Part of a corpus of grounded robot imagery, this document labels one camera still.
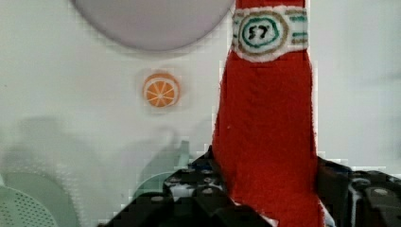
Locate lilac oval plate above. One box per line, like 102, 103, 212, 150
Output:
70, 0, 235, 52

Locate red plush ketchup bottle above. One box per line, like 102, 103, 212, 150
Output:
212, 0, 324, 227

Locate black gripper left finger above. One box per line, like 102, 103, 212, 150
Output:
97, 149, 273, 227

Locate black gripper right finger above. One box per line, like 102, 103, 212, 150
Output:
317, 158, 401, 227

